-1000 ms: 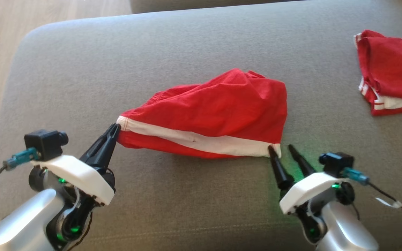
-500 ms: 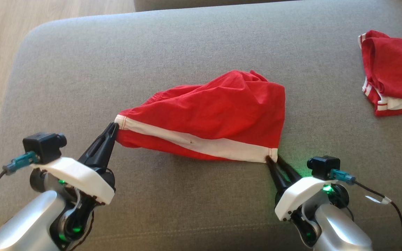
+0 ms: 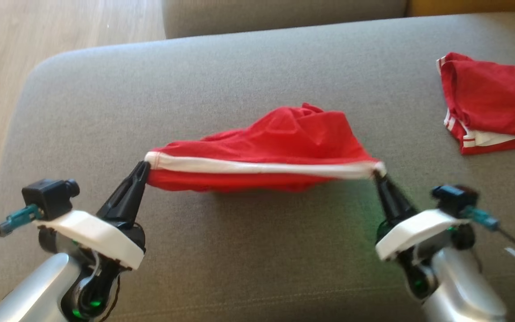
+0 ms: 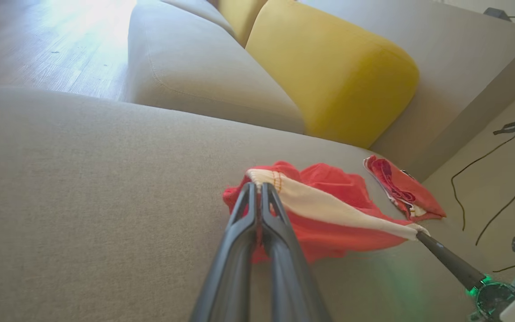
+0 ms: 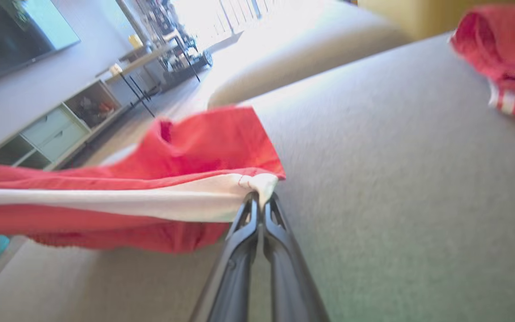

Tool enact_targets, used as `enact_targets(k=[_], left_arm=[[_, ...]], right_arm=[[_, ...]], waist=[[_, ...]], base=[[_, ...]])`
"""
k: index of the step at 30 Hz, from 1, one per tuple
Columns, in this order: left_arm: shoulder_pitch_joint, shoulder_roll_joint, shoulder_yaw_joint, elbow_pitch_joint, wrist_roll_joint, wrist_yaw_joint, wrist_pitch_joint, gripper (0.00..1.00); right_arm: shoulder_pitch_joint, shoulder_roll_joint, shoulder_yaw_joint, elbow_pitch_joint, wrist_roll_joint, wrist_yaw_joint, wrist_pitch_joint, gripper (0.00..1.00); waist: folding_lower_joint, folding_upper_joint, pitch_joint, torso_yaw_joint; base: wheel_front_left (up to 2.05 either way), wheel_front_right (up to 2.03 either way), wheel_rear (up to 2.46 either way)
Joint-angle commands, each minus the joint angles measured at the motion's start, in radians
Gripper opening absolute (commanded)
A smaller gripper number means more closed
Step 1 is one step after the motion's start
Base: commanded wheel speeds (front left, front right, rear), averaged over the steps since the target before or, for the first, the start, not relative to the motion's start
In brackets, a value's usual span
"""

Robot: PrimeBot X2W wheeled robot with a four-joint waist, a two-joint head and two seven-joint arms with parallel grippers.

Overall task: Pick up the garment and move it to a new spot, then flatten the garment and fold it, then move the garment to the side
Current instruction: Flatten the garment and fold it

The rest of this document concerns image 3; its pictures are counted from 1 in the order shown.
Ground red lettered basketball jersey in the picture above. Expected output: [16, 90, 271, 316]
[436, 52, 515, 156]

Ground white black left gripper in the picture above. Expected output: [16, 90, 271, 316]
[38, 161, 151, 270]

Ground camera cable teal plug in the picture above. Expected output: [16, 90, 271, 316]
[460, 207, 515, 265]
[0, 204, 43, 289]

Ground right camera cable teal plug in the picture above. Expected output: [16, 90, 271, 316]
[460, 207, 515, 265]

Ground left camera cable teal plug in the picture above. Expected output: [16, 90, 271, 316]
[0, 204, 43, 289]

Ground grey sofa seat cushion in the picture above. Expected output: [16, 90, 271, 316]
[0, 13, 515, 322]

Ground red white basketball shorts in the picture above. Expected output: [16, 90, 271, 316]
[144, 103, 387, 193]

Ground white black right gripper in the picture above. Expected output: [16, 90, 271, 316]
[372, 172, 470, 261]

